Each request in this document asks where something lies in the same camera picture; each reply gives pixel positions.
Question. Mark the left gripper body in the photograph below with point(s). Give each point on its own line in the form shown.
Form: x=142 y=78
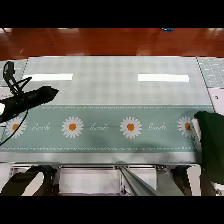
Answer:
x=31 y=98

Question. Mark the dark green garment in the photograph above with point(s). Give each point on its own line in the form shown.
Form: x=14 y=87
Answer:
x=211 y=146

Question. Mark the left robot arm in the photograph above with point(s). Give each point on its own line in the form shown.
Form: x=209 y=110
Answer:
x=20 y=182

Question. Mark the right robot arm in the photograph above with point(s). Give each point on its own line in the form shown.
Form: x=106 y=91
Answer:
x=195 y=180

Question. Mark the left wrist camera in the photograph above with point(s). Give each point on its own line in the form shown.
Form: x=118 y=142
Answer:
x=9 y=69

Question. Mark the silver frame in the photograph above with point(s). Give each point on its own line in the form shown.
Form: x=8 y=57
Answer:
x=140 y=186

